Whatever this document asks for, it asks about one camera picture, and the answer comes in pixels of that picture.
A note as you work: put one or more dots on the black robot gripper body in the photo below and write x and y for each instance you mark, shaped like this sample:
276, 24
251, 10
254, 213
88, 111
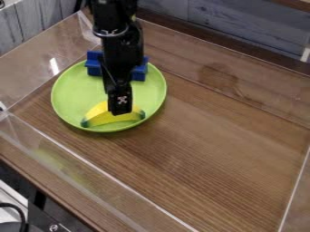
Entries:
123, 54

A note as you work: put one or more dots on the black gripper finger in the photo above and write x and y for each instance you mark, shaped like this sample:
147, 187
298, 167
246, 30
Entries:
121, 99

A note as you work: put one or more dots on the yellow toy banana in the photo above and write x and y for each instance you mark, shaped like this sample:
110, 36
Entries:
100, 116

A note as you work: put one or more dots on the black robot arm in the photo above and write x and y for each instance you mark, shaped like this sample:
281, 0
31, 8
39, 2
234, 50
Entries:
121, 34

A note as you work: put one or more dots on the green round plate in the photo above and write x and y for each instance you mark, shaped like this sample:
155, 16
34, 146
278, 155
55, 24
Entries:
76, 92

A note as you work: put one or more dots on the blue plastic block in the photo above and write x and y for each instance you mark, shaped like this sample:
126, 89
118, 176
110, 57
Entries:
139, 72

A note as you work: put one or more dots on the black box with knob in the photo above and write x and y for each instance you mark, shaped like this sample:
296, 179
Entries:
47, 222

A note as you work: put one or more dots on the clear acrylic tray enclosure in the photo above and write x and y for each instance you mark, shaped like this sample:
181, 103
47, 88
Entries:
217, 164

